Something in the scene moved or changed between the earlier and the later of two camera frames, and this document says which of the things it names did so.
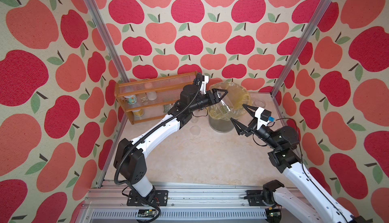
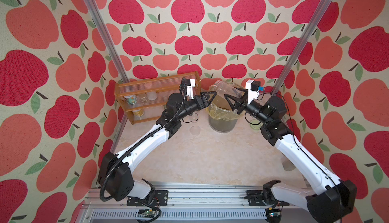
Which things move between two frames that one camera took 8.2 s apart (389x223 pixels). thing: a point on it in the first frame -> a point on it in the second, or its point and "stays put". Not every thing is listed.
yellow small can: [138, 113] stays put
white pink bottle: [151, 95] stays put
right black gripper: [245, 130] -> [240, 105]
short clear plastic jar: [224, 106] -> [222, 88]
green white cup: [131, 99] stays put
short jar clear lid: [195, 130] stays put
